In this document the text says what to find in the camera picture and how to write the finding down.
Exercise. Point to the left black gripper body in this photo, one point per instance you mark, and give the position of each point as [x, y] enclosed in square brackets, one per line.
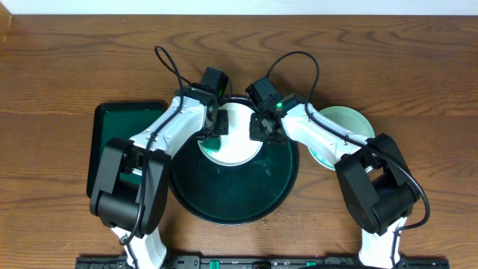
[220, 125]

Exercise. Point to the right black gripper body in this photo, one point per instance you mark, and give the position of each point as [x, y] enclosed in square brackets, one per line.
[258, 131]

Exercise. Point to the green sponge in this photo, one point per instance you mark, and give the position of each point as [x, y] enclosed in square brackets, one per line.
[212, 144]

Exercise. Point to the white plate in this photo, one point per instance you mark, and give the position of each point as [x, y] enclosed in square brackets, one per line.
[236, 147]

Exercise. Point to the pale green plate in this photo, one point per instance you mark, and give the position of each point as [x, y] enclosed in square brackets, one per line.
[349, 119]

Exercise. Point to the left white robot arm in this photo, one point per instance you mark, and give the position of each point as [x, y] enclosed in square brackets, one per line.
[129, 191]

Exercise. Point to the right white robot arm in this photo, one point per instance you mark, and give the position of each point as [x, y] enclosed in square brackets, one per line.
[377, 186]

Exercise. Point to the round dark green tray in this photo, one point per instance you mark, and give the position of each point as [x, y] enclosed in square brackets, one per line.
[234, 195]

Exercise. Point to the rectangular dark green tray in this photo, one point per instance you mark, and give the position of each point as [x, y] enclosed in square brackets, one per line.
[122, 120]

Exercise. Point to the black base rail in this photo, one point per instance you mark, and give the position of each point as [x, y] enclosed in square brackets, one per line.
[196, 262]

